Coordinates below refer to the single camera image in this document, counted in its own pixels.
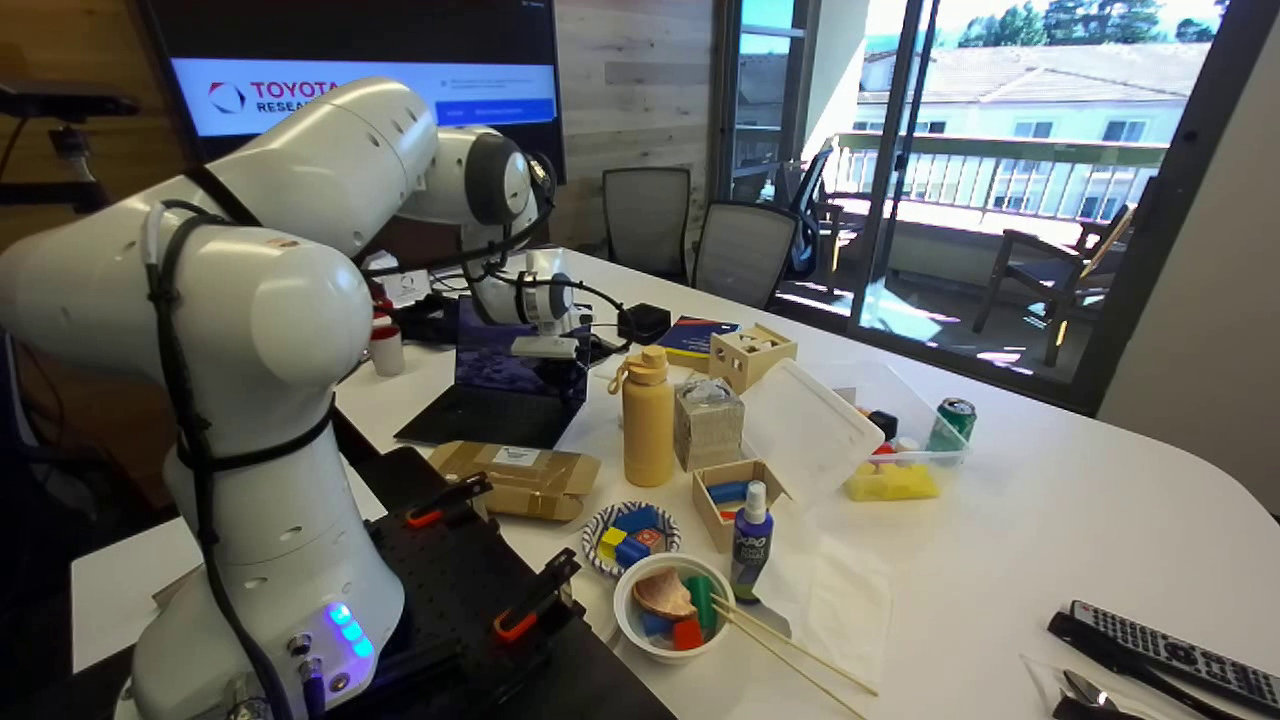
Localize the green soda can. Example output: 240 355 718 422
929 395 978 453

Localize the small cardboard box with blocks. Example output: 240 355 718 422
693 460 786 554

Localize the white cup with red band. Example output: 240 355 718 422
367 320 403 375

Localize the wooden block with holes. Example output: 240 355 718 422
709 324 796 392

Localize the black orange clamp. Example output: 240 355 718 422
492 547 582 645
403 474 492 533

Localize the grey office chair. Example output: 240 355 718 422
606 170 693 279
693 203 796 308

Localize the plate with colourful blocks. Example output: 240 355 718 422
582 501 681 582

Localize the yellow sponge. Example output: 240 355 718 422
843 460 941 501

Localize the black orange clamp front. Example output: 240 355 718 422
492 547 582 645

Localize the outdoor wooden chair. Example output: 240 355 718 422
974 203 1136 365

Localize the clear plastic container lid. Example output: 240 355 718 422
744 362 884 501

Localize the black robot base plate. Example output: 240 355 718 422
75 446 681 720

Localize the white bowl with toys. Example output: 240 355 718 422
611 554 736 665

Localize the yellow bottle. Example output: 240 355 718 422
618 348 675 487

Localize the black orange clamp rear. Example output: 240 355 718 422
403 474 492 533

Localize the small black box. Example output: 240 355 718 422
622 304 674 346

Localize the grey carton box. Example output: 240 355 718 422
675 382 744 467

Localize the wooden chopstick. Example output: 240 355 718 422
718 601 874 691
725 610 865 720

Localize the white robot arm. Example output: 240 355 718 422
0 81 553 720

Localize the black remote keyboard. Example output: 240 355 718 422
1049 601 1280 720

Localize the blue book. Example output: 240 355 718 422
659 315 731 355

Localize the wall monitor screen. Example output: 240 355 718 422
142 0 569 186

